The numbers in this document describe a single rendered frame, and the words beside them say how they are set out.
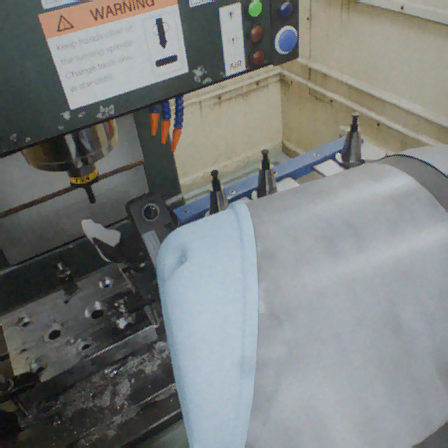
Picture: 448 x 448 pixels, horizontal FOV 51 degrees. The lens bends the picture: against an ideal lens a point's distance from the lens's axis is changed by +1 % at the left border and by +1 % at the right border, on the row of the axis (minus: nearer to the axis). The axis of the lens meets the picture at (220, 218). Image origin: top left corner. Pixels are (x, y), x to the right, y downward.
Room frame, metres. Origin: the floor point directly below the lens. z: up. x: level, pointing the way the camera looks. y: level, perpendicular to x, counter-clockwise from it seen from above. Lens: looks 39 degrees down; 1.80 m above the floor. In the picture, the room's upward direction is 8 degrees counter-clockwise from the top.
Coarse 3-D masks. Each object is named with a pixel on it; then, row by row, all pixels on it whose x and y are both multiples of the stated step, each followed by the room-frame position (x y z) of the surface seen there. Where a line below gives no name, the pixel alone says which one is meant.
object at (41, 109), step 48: (0, 0) 0.51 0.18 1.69; (96, 0) 0.55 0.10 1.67; (240, 0) 0.62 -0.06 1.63; (0, 48) 0.50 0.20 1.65; (48, 48) 0.52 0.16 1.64; (192, 48) 0.59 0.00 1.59; (0, 96) 0.49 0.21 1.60; (48, 96) 0.51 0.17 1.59; (144, 96) 0.56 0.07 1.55; (0, 144) 0.48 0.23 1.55
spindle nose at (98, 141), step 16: (96, 128) 0.66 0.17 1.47; (112, 128) 0.69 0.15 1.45; (48, 144) 0.63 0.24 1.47; (64, 144) 0.63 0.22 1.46; (80, 144) 0.64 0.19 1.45; (96, 144) 0.65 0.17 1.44; (112, 144) 0.68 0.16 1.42; (32, 160) 0.65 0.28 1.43; (48, 160) 0.63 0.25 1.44; (64, 160) 0.63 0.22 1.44; (80, 160) 0.64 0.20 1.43; (96, 160) 0.65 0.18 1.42
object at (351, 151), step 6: (348, 132) 0.84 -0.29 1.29; (354, 132) 0.83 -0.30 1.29; (348, 138) 0.83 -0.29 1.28; (354, 138) 0.83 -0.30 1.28; (360, 138) 0.83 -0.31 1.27; (348, 144) 0.83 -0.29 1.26; (354, 144) 0.83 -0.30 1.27; (360, 144) 0.83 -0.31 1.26; (342, 150) 0.84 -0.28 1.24; (348, 150) 0.83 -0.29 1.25; (354, 150) 0.82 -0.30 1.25; (360, 150) 0.83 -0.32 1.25; (342, 156) 0.84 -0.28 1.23; (348, 156) 0.83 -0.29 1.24; (354, 156) 0.82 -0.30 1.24; (360, 156) 0.83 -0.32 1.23
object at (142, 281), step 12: (132, 240) 0.48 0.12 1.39; (132, 252) 0.46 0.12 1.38; (132, 264) 0.44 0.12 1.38; (144, 264) 0.44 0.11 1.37; (132, 276) 0.47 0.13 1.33; (144, 276) 0.44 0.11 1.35; (144, 288) 0.44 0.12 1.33; (156, 288) 0.44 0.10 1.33; (144, 300) 0.44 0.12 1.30; (156, 300) 0.39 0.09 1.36
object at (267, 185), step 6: (270, 168) 0.74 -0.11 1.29; (264, 174) 0.74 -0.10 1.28; (270, 174) 0.74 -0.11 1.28; (258, 180) 0.75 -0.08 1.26; (264, 180) 0.74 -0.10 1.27; (270, 180) 0.74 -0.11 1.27; (258, 186) 0.74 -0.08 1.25; (264, 186) 0.73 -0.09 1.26; (270, 186) 0.73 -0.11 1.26; (276, 186) 0.74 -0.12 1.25; (258, 192) 0.74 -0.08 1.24; (264, 192) 0.73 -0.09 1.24; (270, 192) 0.73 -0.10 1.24; (258, 198) 0.74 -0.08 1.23
